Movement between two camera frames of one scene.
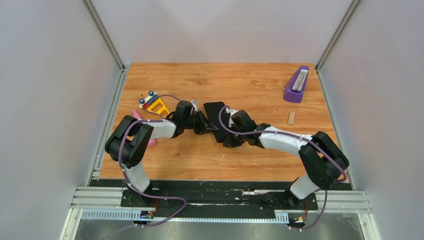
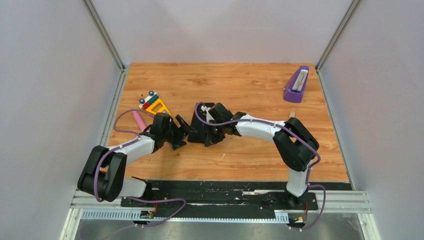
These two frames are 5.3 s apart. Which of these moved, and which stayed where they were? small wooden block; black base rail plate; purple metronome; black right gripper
Moved: black right gripper
Stayed: small wooden block; purple metronome; black base rail plate
